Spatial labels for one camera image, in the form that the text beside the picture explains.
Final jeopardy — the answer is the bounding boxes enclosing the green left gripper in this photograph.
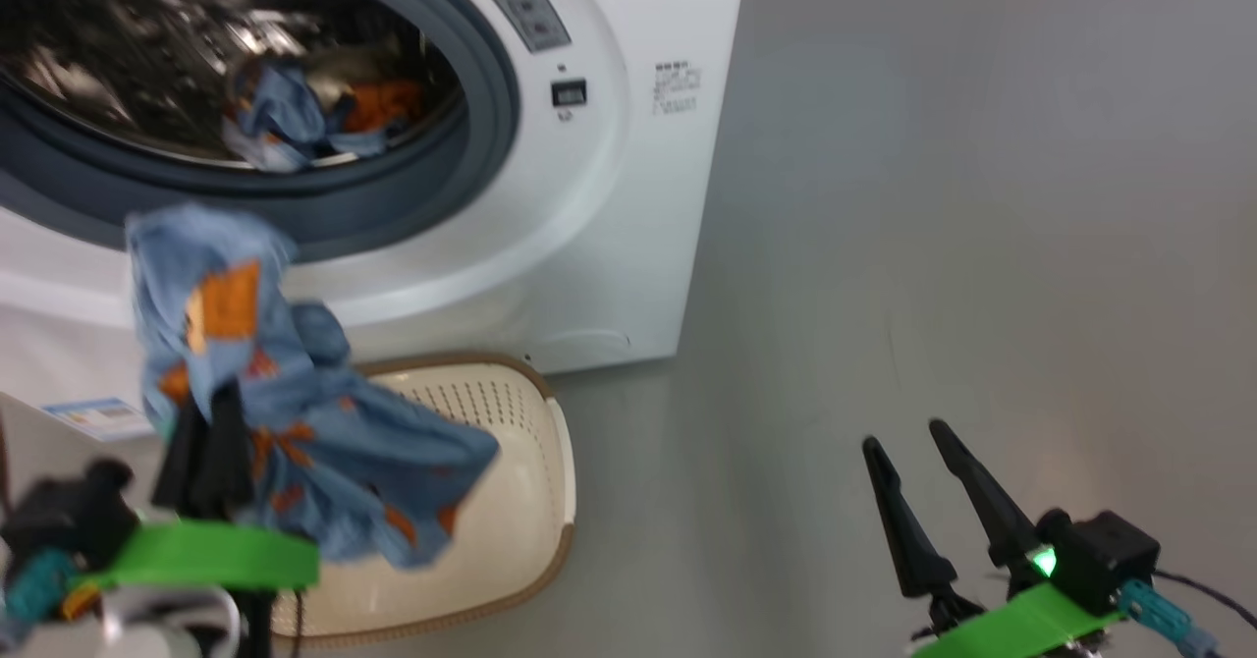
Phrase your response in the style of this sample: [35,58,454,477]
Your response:
[69,388,320,590]

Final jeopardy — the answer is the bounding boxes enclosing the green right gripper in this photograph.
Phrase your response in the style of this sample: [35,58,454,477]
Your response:
[862,420,1125,658]

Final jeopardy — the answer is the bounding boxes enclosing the blue garment with orange print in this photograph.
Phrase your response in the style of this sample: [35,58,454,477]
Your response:
[126,204,502,571]

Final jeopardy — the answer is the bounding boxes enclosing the cream garment with cartoon print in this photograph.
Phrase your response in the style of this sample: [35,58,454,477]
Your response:
[221,54,428,173]

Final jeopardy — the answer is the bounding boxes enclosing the cream laundry basket brown rim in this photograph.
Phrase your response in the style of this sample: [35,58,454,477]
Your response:
[270,352,577,651]

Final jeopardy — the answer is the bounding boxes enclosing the grey rubber door gasket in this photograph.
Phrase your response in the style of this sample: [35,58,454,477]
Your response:
[0,0,521,261]

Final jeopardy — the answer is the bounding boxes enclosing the white front-load washing machine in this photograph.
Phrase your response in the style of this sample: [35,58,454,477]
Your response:
[0,0,749,443]

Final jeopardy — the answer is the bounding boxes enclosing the blue energy label sticker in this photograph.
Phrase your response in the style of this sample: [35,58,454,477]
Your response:
[41,398,156,441]

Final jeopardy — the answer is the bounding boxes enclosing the round white filter cover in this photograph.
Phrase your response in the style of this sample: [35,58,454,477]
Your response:
[530,329,631,356]

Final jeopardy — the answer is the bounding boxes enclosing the stainless steel washer drum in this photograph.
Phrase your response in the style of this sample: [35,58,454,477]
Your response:
[0,0,465,170]

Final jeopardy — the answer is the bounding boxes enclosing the small black text decal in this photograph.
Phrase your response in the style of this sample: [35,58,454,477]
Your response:
[653,62,703,116]

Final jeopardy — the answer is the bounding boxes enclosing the grey warning label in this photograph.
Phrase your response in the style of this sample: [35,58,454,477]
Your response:
[459,0,573,53]

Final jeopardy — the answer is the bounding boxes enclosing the teal left camera cable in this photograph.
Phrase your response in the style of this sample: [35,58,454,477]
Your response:
[0,548,78,639]

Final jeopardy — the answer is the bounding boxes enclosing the teal camera cable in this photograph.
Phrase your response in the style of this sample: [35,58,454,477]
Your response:
[0,548,78,639]
[1120,568,1257,658]

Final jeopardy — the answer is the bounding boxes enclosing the teal right camera cable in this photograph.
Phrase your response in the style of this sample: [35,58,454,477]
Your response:
[1120,568,1257,658]

